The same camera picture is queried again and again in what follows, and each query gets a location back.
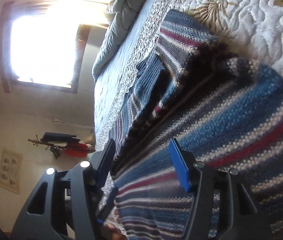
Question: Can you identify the striped blue knit sweater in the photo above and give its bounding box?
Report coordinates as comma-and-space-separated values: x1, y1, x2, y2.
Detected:
110, 10, 283, 239

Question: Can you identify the person's left hand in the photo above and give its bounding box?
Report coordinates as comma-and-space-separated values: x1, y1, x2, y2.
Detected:
104, 223, 128, 240

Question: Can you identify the grey rumpled duvet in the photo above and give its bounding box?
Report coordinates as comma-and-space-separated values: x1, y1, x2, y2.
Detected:
92, 0, 146, 81

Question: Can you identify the red hanging bag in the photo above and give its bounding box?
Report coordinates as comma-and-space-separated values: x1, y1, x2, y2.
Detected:
64, 142, 95, 158

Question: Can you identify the light blue bed sheet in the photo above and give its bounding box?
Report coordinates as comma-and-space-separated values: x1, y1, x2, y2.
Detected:
94, 0, 154, 141

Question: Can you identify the floral quilted bedspread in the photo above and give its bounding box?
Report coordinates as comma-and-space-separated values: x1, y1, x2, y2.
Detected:
98, 0, 283, 86

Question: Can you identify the wall poster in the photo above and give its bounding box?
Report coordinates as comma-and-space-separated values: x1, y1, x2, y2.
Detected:
0, 149, 23, 194

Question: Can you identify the wooden framed window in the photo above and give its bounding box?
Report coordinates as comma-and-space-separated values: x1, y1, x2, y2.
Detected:
0, 0, 92, 94

